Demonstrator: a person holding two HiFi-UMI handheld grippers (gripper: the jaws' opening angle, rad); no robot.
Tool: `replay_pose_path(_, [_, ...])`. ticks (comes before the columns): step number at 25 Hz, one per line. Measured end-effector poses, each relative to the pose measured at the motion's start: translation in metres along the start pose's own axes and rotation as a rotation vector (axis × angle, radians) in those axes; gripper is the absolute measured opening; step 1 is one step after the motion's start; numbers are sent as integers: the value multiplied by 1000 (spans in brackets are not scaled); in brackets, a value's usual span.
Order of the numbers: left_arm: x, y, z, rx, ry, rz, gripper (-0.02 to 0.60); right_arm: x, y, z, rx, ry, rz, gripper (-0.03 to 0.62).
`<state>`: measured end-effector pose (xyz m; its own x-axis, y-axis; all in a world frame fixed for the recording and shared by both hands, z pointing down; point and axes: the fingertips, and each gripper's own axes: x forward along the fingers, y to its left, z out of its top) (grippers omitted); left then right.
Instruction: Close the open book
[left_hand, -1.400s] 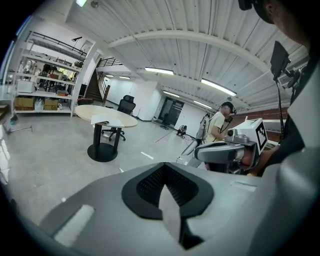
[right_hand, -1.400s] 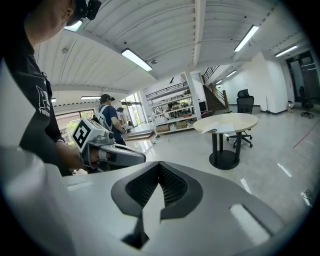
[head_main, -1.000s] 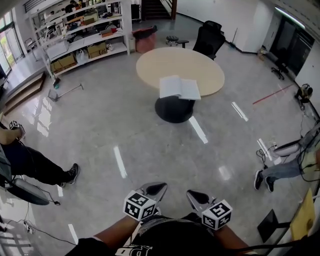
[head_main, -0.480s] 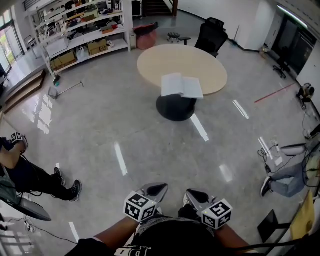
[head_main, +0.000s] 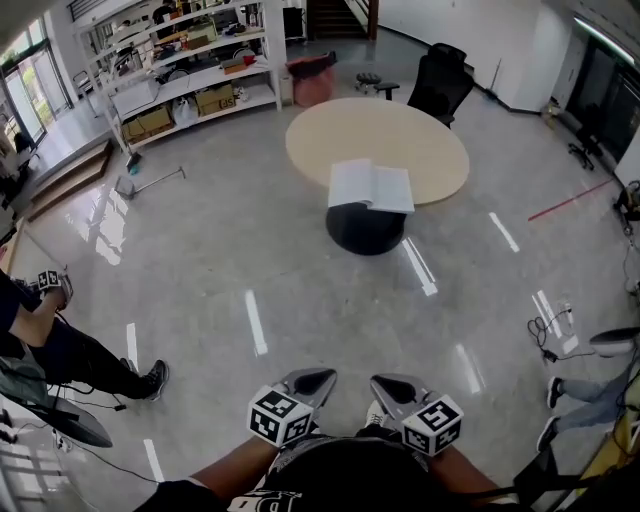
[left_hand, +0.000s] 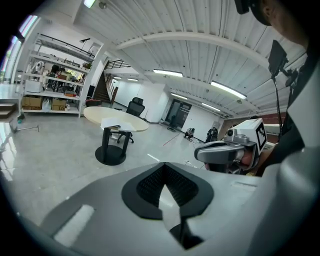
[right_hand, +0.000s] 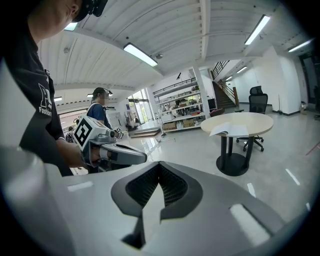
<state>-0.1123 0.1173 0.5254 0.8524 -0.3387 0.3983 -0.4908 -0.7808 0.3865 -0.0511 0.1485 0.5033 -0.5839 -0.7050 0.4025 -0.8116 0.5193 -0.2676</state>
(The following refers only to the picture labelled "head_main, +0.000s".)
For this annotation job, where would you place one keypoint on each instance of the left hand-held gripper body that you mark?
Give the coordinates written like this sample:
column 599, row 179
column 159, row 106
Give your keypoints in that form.
column 280, row 417

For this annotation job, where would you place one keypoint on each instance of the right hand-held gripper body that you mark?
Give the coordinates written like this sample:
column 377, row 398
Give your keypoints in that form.
column 432, row 424

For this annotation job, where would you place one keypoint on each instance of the white book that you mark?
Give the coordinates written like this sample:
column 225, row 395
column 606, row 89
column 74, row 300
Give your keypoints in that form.
column 372, row 186

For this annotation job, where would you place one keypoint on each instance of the person's right forearm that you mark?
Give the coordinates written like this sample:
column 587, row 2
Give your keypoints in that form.
column 457, row 472

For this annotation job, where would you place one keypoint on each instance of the person's left forearm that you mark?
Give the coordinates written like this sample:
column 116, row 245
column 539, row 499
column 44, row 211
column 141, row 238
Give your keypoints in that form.
column 235, row 462

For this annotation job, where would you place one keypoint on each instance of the person's white shoe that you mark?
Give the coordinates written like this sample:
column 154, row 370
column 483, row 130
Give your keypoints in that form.
column 375, row 414

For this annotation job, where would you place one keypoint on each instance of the person's black printed shirt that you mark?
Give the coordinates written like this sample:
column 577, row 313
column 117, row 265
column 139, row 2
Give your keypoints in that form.
column 350, row 475

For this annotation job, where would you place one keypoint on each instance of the white power strip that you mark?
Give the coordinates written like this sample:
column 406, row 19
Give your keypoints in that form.
column 565, row 312

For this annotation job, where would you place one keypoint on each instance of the grey round stool seat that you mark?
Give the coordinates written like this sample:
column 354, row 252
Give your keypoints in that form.
column 612, row 342

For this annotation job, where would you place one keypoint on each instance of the dark oval side table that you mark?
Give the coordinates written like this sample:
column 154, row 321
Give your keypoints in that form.
column 82, row 425

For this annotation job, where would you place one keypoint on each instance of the black round table base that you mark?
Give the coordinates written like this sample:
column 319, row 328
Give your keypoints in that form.
column 364, row 229

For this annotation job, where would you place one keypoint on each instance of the teal hand brush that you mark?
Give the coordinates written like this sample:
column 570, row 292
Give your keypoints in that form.
column 134, row 164

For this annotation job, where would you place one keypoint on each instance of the wooden step platform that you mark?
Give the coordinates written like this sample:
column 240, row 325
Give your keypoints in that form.
column 70, row 177

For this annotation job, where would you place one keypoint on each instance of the wide cardboard box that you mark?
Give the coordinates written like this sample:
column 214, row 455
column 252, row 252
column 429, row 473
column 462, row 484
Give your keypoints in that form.
column 147, row 125

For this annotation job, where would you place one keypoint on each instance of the white plastic bag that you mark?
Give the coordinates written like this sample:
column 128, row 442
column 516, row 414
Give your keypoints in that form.
column 184, row 111

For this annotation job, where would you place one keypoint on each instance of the small cardboard box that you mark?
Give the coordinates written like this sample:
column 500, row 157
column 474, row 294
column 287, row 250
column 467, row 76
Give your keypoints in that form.
column 215, row 100

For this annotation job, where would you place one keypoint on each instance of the black swivel chair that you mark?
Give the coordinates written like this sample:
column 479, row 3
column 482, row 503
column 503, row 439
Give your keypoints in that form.
column 590, row 137

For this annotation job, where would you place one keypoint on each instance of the pink bean bag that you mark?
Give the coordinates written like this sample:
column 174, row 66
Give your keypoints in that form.
column 312, row 80

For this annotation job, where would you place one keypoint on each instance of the black mesh office chair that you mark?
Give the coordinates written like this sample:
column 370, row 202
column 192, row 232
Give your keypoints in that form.
column 440, row 82

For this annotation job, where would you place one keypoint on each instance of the white metal shelf unit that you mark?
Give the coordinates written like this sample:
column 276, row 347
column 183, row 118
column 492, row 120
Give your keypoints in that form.
column 200, row 80

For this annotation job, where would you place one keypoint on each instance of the black framed glass door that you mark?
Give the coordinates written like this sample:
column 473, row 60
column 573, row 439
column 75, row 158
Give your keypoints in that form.
column 607, row 95

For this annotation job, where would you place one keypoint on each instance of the wooden staircase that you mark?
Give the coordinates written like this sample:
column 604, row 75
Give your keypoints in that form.
column 340, row 17

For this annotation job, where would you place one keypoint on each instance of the yellow frame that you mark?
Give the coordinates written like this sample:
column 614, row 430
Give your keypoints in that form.
column 615, row 450

